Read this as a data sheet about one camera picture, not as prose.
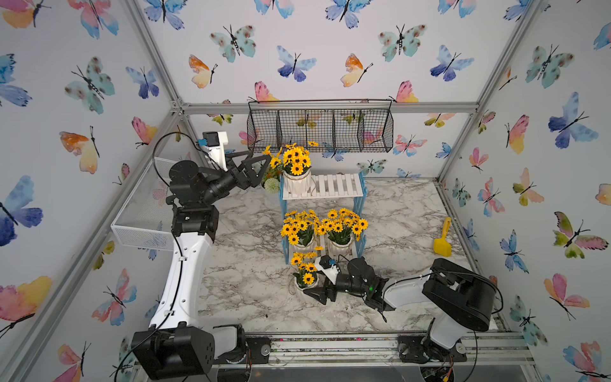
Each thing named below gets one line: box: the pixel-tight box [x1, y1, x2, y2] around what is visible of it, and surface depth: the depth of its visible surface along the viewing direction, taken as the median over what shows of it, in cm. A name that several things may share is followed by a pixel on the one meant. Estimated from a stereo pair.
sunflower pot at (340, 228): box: [317, 208, 370, 259], surface depth 88 cm
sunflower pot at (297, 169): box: [282, 142, 312, 195], surface depth 71 cm
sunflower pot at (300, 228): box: [280, 209, 321, 254], surface depth 88 cm
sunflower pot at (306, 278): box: [290, 252, 320, 291], surface depth 74 cm
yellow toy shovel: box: [433, 216, 452, 258], surface depth 100 cm
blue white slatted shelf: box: [279, 171, 368, 265], surface depth 86 cm
